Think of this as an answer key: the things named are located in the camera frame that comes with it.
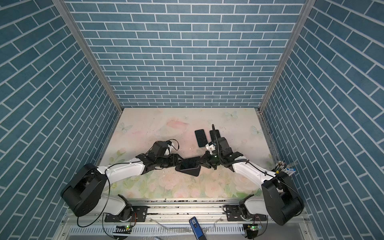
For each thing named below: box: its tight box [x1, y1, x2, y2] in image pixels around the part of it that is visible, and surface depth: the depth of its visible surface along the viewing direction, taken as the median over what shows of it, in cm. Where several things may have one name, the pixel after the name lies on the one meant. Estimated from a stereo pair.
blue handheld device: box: [188, 216, 207, 240], surface depth 70 cm
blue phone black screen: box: [194, 129, 208, 148], surface depth 106 cm
